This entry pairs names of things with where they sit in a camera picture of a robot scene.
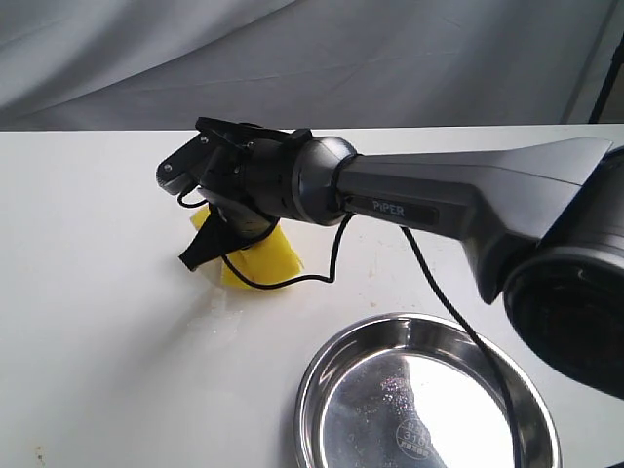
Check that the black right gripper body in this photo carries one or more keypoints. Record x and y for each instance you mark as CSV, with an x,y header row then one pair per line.
x,y
248,177

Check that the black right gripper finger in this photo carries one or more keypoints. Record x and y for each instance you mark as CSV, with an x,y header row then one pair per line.
x,y
214,239

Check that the yellow sponge block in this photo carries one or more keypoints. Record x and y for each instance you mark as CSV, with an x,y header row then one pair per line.
x,y
271,261

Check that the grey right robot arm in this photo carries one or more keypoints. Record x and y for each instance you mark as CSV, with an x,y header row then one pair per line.
x,y
541,226

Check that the grey backdrop cloth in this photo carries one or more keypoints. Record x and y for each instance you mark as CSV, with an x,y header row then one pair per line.
x,y
159,65

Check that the round stainless steel plate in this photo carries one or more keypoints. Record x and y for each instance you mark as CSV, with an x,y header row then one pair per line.
x,y
413,390

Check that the black stand pole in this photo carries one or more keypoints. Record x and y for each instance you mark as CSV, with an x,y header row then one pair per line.
x,y
607,71

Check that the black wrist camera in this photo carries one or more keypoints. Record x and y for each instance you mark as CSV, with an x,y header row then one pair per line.
x,y
218,142

